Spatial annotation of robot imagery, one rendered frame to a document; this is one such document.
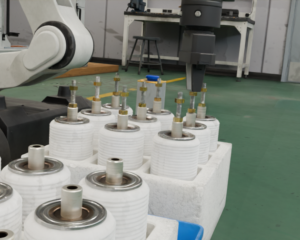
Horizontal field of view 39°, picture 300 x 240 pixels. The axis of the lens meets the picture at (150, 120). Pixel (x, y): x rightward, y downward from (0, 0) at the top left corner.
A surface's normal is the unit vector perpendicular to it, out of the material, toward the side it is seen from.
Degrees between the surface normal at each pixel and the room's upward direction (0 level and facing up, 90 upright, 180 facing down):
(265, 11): 90
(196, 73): 90
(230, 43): 90
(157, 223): 0
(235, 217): 0
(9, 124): 45
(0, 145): 67
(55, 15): 90
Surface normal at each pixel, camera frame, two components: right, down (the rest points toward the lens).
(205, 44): 0.20, 0.21
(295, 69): -0.36, 0.15
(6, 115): 0.72, -0.59
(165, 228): 0.07, -0.98
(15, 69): -0.65, 0.36
